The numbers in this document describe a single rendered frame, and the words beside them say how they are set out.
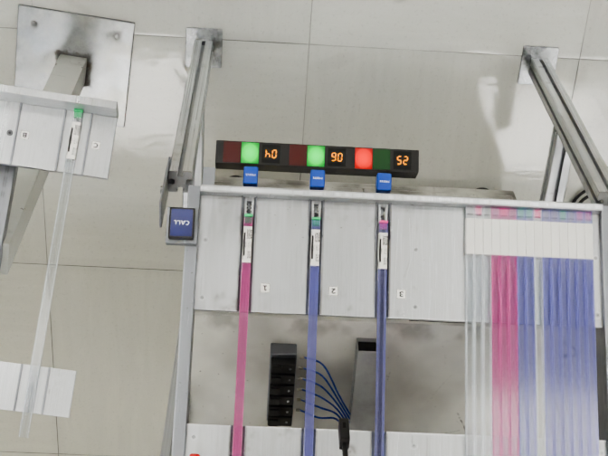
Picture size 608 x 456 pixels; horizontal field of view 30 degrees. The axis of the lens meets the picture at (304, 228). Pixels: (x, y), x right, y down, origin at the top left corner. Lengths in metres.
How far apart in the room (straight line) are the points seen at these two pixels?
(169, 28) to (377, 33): 0.45
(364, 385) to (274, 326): 0.20
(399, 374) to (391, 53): 0.74
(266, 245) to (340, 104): 0.80
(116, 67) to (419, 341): 0.92
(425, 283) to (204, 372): 0.54
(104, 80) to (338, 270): 0.93
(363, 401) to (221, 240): 0.50
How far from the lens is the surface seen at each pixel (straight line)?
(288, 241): 1.84
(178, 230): 1.80
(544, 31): 2.57
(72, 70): 2.49
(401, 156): 1.91
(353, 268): 1.84
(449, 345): 2.16
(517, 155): 2.68
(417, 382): 2.21
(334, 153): 1.90
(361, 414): 2.19
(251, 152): 1.89
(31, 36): 2.56
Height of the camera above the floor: 2.36
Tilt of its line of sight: 60 degrees down
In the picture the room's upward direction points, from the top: 179 degrees clockwise
